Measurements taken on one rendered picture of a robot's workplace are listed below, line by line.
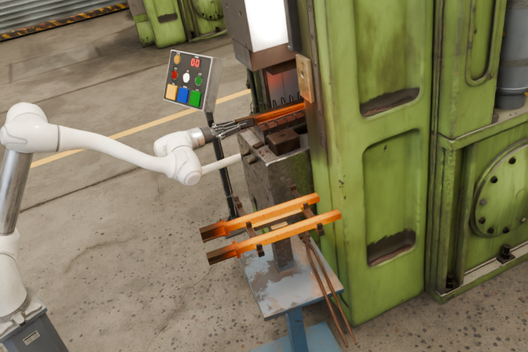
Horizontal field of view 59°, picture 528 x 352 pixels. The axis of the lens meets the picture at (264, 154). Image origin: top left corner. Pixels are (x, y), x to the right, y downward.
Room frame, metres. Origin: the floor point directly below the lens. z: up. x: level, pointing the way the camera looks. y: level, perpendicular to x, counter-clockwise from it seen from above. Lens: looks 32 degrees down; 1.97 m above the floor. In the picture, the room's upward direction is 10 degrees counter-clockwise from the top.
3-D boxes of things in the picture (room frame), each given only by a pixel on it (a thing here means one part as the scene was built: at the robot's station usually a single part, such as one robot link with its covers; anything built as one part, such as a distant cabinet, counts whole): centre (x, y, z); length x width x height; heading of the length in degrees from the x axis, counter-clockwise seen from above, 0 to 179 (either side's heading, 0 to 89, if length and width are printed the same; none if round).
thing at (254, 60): (1.95, -0.18, 1.32); 0.42 x 0.20 x 0.10; 108
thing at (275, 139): (1.73, -0.09, 0.95); 0.12 x 0.08 x 0.06; 108
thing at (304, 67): (1.62, -0.20, 1.27); 0.09 x 0.02 x 0.17; 18
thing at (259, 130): (1.95, -0.18, 0.96); 0.42 x 0.20 x 0.09; 108
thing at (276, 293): (1.27, 0.00, 0.68); 0.40 x 0.30 x 0.02; 13
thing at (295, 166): (1.90, -0.21, 0.69); 0.56 x 0.38 x 0.45; 108
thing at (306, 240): (1.17, -0.13, 0.70); 0.60 x 0.04 x 0.01; 6
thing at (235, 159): (2.18, 0.21, 0.62); 0.44 x 0.05 x 0.05; 108
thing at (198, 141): (1.77, 0.28, 1.02); 0.09 x 0.06 x 0.09; 18
